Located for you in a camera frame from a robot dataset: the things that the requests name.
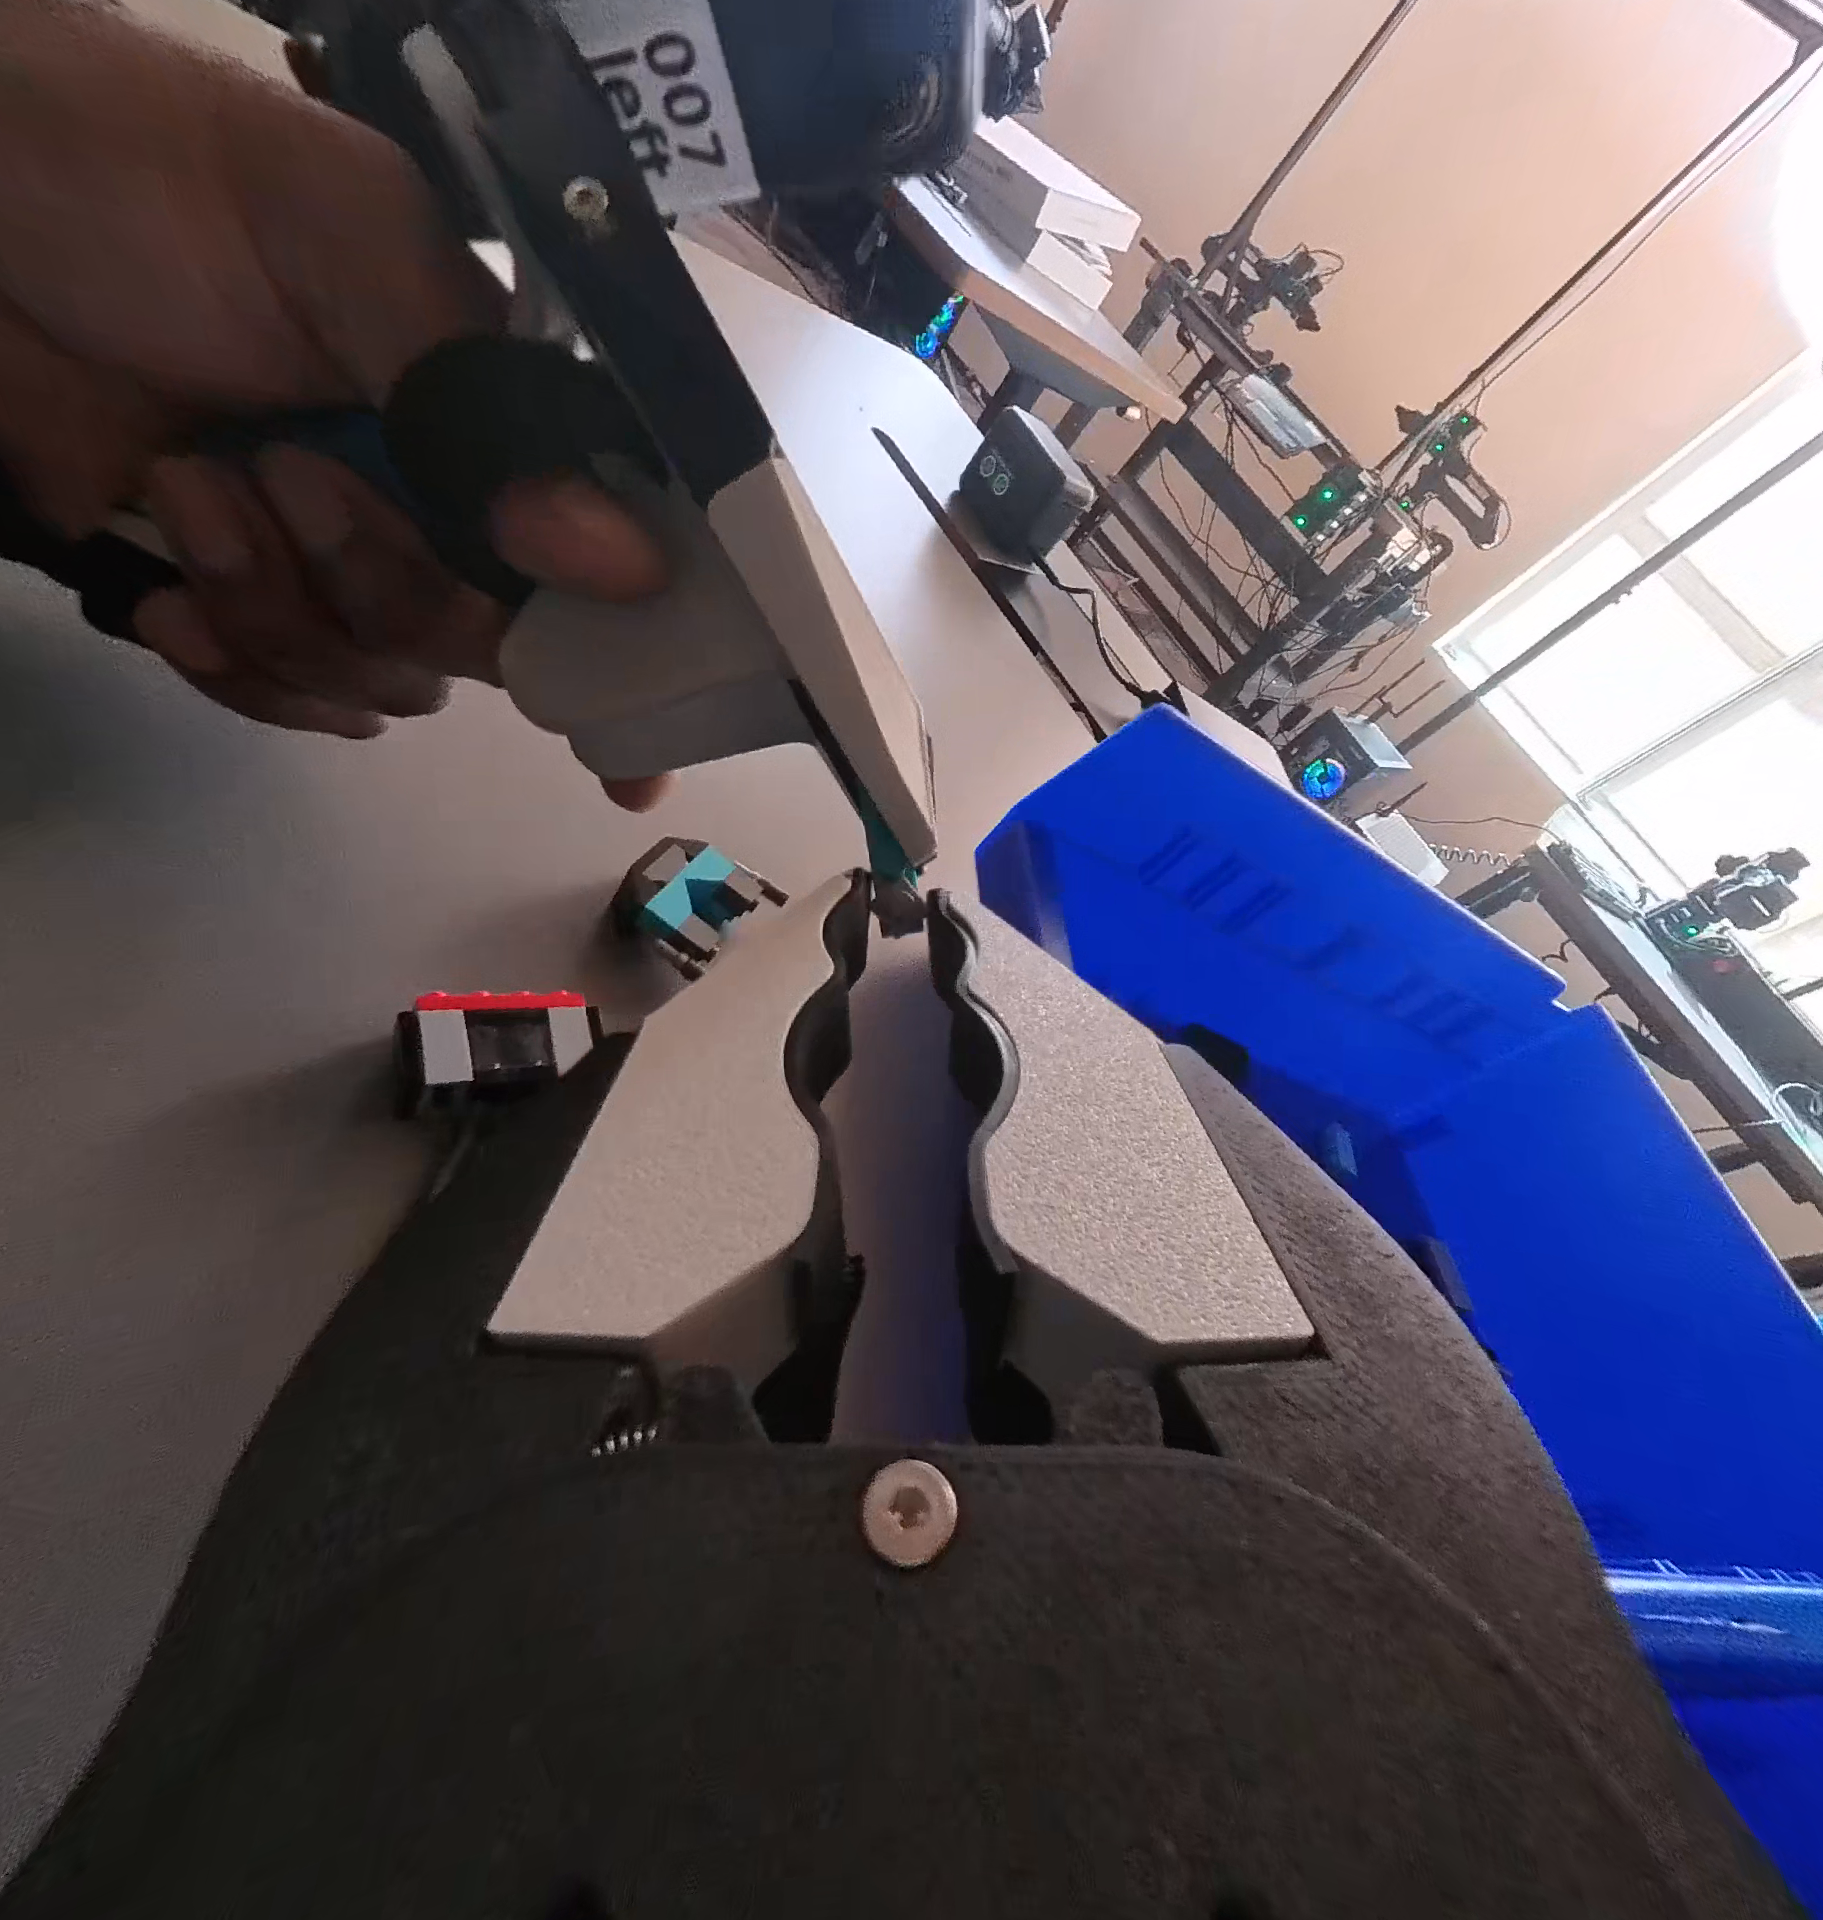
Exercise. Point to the red 2x4 lego brick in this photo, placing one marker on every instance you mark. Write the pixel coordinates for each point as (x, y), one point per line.
(507, 1041)

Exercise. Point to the wooden top work table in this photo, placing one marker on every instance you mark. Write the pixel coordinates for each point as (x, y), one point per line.
(1032, 322)

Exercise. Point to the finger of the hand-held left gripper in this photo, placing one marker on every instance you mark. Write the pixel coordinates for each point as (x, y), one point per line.
(837, 646)
(851, 796)

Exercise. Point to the small black robot arm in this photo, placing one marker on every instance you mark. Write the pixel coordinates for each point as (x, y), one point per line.
(1736, 892)

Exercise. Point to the black computer tower with lights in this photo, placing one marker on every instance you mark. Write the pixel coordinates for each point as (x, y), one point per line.
(1345, 756)
(939, 325)
(1403, 846)

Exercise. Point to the large window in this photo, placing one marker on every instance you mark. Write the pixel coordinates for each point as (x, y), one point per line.
(1720, 676)

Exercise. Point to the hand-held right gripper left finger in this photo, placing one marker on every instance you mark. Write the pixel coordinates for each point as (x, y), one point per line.
(657, 1201)

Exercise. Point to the black cube device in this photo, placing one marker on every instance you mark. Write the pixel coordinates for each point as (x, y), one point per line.
(1025, 487)

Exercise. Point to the dark flat strip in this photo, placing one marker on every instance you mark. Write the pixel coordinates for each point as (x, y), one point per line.
(1002, 600)

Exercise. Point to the grey desk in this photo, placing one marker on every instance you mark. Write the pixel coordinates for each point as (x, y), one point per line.
(176, 975)

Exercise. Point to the black floor lamp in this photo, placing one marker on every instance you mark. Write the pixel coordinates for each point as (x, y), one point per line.
(1645, 555)

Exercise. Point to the grey side table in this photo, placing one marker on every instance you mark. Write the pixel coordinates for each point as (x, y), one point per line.
(1675, 1035)

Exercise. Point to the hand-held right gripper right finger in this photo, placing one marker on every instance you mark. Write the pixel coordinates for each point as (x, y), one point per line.
(1152, 1201)

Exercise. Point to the blue plastic bin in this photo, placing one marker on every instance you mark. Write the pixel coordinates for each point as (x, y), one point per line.
(1750, 1726)
(1376, 1080)

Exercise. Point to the black pipe stand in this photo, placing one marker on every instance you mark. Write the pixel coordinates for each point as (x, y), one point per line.
(1720, 165)

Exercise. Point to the stack of white flat boxes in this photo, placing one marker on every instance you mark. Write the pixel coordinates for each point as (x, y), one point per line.
(1047, 210)

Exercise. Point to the person's left hand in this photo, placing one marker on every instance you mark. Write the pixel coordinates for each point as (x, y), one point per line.
(176, 270)

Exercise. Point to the metal rig with electronics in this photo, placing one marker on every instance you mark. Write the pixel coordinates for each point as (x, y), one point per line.
(1301, 481)

